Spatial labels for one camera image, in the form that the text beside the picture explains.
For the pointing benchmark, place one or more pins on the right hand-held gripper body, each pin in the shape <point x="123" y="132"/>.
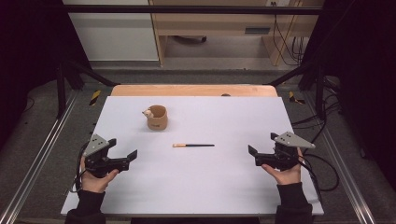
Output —
<point x="285" y="152"/>

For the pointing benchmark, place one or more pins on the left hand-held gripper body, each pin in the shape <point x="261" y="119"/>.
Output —
<point x="97" y="155"/>

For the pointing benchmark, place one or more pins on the brown cup with animal figure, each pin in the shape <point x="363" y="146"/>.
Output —
<point x="157" y="118"/>

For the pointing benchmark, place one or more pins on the black and wood pen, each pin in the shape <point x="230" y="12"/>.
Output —
<point x="193" y="145"/>

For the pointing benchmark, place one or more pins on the person's right hand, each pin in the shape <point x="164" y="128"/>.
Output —
<point x="288" y="177"/>

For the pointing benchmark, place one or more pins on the person's left hand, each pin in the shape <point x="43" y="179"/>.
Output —
<point x="95" y="182"/>

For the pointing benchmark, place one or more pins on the white table cover board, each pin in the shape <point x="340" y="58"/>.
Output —
<point x="199" y="180"/>

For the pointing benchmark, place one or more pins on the black metal stand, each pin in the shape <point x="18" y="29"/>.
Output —
<point x="320" y="93"/>
<point x="61" y="93"/>

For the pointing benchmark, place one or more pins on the white cabinet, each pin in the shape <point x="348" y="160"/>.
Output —
<point x="115" y="37"/>

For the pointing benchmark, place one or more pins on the black curtain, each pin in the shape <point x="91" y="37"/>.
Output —
<point x="364" y="77"/>
<point x="31" y="46"/>

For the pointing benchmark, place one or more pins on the light wooden desk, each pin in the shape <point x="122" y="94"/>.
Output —
<point x="214" y="23"/>

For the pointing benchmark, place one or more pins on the aluminium floor rail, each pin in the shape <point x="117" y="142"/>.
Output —
<point x="37" y="161"/>
<point x="342" y="168"/>

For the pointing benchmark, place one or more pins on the black horizontal frame bar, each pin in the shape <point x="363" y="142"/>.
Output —
<point x="193" y="9"/>

